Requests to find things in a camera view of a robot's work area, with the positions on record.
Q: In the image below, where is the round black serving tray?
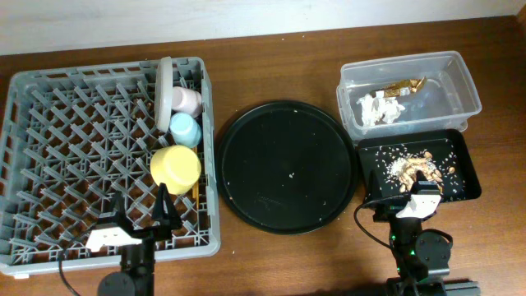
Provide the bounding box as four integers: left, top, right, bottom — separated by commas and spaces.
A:
215, 100, 358, 235

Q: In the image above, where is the wooden chopstick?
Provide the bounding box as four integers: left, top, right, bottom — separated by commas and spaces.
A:
192, 183, 200, 210
191, 183, 199, 201

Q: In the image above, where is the grey plastic dishwasher rack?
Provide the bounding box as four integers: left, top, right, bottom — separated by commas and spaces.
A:
0, 56, 221, 276

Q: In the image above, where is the white paper napkin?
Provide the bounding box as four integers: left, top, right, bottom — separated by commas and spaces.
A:
357, 94, 405, 127

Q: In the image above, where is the blue plastic cup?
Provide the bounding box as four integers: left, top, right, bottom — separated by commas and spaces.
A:
169, 113, 202, 148

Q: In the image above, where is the light grey round plate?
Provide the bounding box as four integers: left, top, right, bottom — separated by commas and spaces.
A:
155, 57, 173, 132

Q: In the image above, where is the black rectangular tray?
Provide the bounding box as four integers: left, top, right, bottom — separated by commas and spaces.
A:
358, 129, 482, 202

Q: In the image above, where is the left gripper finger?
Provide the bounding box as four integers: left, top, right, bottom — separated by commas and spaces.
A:
151, 183, 182, 230
102, 192, 133, 230

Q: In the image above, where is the yellow plastic bowl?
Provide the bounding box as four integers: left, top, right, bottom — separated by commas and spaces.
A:
150, 145, 201, 195

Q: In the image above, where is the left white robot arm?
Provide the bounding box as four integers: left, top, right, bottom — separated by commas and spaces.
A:
90, 183, 182, 296

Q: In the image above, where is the food scraps pile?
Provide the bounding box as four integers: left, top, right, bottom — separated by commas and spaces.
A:
386, 151, 455, 193

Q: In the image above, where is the pink plastic cup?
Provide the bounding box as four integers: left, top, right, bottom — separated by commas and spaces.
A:
172, 86, 202, 118

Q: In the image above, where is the clear plastic bin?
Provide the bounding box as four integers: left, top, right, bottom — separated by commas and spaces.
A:
336, 51, 482, 143

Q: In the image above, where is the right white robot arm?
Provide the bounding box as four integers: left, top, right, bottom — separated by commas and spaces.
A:
358, 171, 482, 296

